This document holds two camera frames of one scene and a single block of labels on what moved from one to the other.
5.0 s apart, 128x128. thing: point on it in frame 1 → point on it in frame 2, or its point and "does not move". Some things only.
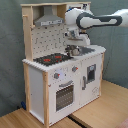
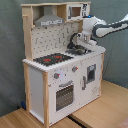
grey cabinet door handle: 84,83 does not move
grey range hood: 48,17 does not move
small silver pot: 74,50 → 80,51
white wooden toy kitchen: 55,82 does not move
